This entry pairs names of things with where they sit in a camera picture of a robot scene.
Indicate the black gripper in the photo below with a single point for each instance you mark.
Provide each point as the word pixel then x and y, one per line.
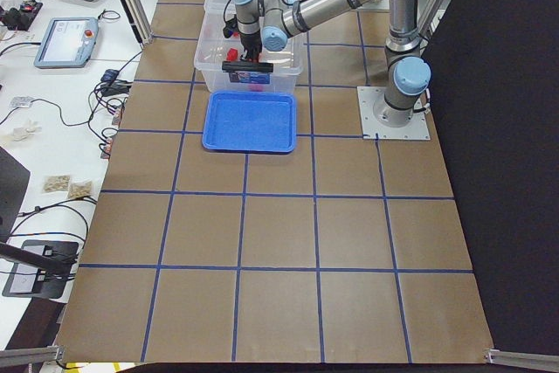
pixel 251 44

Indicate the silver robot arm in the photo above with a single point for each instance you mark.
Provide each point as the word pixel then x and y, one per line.
pixel 268 24

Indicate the teach pendant tablet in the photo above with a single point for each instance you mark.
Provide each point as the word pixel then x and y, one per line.
pixel 68 43

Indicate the red block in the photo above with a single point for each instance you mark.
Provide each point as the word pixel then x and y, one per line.
pixel 232 55

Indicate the black monitor stand base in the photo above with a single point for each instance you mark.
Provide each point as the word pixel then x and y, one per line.
pixel 41 268

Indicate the blue plastic tray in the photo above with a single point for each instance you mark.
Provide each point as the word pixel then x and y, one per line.
pixel 251 122

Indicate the clear plastic storage box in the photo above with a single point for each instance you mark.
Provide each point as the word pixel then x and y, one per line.
pixel 219 61

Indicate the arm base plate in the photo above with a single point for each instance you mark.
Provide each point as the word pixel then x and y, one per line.
pixel 379 121

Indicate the black box latch handle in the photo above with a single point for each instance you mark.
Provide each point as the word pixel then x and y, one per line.
pixel 247 66

